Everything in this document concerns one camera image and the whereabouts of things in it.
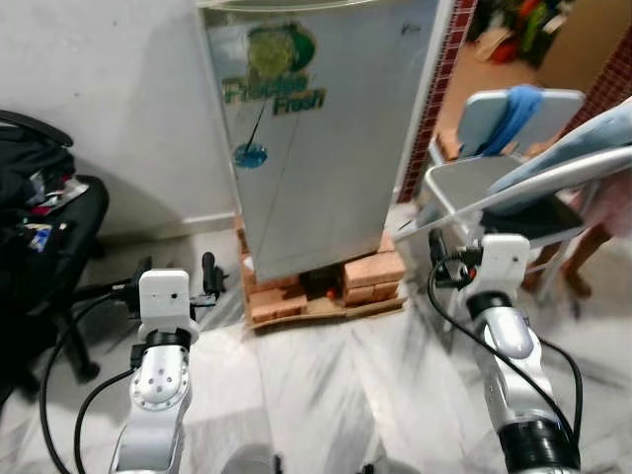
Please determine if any blue padded metal chair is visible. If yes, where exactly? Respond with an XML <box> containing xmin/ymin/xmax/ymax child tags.
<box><xmin>394</xmin><ymin>96</ymin><xmax>632</xmax><ymax>298</ymax></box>

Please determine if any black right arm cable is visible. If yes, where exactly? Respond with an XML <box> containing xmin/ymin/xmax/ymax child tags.
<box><xmin>426</xmin><ymin>258</ymin><xmax>587</xmax><ymax>441</ymax></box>

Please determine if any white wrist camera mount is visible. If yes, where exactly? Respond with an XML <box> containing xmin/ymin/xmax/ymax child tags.
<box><xmin>478</xmin><ymin>234</ymin><xmax>535</xmax><ymax>299</ymax></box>
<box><xmin>137</xmin><ymin>268</ymin><xmax>201</xmax><ymax>336</ymax></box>

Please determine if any blue cloth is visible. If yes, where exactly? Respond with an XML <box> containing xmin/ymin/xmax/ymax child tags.
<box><xmin>481</xmin><ymin>83</ymin><xmax>545</xmax><ymax>158</ymax></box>

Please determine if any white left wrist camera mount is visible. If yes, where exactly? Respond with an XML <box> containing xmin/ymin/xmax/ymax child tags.
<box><xmin>137</xmin><ymin>268</ymin><xmax>201</xmax><ymax>336</ymax></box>

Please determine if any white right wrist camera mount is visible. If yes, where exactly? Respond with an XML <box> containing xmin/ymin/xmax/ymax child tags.
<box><xmin>478</xmin><ymin>234</ymin><xmax>535</xmax><ymax>299</ymax></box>

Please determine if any grey robot leg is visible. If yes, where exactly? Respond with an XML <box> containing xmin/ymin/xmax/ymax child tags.
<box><xmin>216</xmin><ymin>443</ymin><xmax>283</xmax><ymax>474</ymax></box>

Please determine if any black office chair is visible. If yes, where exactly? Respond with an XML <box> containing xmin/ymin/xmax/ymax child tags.
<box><xmin>0</xmin><ymin>108</ymin><xmax>113</xmax><ymax>397</ymax></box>

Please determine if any silver fridge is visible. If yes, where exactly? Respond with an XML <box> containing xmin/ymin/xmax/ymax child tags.
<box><xmin>195</xmin><ymin>0</ymin><xmax>458</xmax><ymax>285</ymax></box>

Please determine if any red brick fridge base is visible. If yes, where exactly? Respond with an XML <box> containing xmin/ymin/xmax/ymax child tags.
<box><xmin>234</xmin><ymin>217</ymin><xmax>409</xmax><ymax>328</ymax></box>

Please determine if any fridge door with green logo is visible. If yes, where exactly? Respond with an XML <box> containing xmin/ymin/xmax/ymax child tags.
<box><xmin>201</xmin><ymin>6</ymin><xmax>442</xmax><ymax>283</ymax></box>

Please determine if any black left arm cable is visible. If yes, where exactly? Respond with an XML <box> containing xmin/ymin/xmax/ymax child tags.
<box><xmin>39</xmin><ymin>289</ymin><xmax>140</xmax><ymax>474</ymax></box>

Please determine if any grey metal folding chair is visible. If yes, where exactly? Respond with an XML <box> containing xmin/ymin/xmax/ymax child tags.
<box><xmin>422</xmin><ymin>86</ymin><xmax>590</xmax><ymax>298</ymax></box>

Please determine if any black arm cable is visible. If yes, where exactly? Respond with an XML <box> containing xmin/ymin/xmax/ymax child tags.
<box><xmin>39</xmin><ymin>289</ymin><xmax>140</xmax><ymax>474</ymax></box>
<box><xmin>426</xmin><ymin>258</ymin><xmax>587</xmax><ymax>441</ymax></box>

